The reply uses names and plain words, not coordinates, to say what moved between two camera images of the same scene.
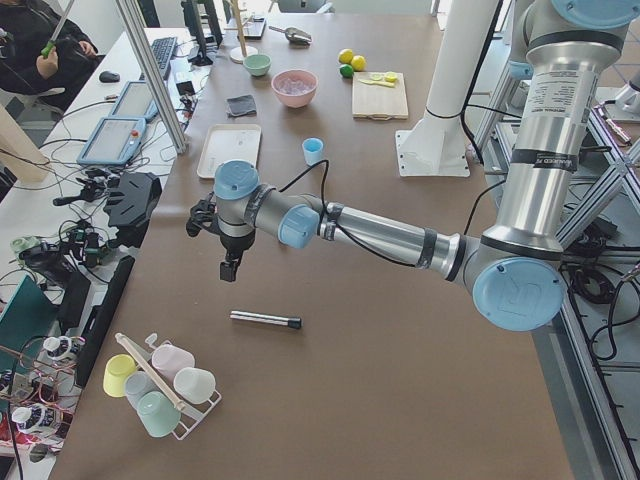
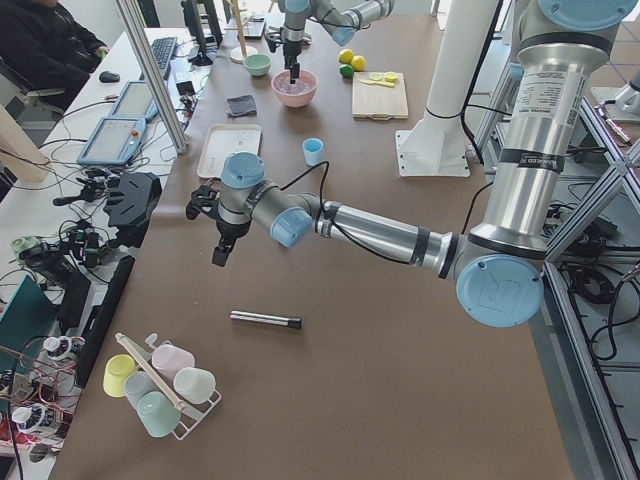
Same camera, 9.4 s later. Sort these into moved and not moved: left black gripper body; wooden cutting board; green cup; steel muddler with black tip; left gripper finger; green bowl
Moved: left gripper finger; left black gripper body
Not moved: green bowl; green cup; wooden cutting board; steel muddler with black tip
